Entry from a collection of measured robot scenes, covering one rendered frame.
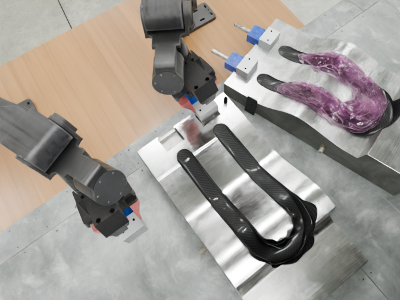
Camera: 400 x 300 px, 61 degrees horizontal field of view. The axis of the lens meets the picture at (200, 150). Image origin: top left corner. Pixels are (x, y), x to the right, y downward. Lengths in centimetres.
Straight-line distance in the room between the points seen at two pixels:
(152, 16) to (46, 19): 189
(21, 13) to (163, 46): 201
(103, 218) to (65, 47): 73
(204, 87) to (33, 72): 65
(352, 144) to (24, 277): 83
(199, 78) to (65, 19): 184
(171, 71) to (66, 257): 53
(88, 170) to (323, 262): 53
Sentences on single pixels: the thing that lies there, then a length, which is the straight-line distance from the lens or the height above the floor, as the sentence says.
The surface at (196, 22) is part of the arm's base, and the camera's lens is 110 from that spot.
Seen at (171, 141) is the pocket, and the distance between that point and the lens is 84.
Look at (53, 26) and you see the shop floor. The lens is 241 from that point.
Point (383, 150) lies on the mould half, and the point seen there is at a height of 91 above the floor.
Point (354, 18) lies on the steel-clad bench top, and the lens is 118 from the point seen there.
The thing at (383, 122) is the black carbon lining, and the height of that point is 87.
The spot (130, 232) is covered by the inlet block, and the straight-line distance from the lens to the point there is 69.
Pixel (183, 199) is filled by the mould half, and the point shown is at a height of 88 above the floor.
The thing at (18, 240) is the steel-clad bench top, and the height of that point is 80.
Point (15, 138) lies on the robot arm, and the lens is 54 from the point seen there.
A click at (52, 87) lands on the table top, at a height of 80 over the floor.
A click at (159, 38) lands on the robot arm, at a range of 63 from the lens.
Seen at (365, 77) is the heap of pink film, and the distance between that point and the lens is 94.
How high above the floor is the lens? 163
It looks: 69 degrees down
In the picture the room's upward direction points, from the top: 9 degrees counter-clockwise
